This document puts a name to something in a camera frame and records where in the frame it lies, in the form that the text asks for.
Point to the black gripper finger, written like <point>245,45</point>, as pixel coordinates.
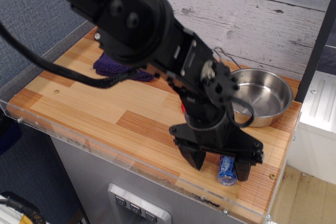
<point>242,169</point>
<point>194,158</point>

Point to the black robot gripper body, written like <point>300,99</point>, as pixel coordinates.
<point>211,130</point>

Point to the blue gum bottle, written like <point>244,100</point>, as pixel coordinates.
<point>226,171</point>

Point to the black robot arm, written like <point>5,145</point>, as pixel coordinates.
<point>144,34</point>

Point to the yellow object at corner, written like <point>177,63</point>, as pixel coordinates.
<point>25,220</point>

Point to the dark blue object at left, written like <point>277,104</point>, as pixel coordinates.
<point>10,133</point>

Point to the small stainless steel pan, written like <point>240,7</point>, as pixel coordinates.
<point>267,93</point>

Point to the white side appliance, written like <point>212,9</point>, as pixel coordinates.
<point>312,150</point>

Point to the silver cabinet with dispenser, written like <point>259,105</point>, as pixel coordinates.
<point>139,184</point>

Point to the purple folded towel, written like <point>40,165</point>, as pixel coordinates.
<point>105,66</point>

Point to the clear acrylic table guard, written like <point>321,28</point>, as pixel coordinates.
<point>134,112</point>

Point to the red handled metal spoon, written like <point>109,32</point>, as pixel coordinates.
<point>183,108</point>

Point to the dark right vertical post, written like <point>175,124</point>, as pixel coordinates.
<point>317,51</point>

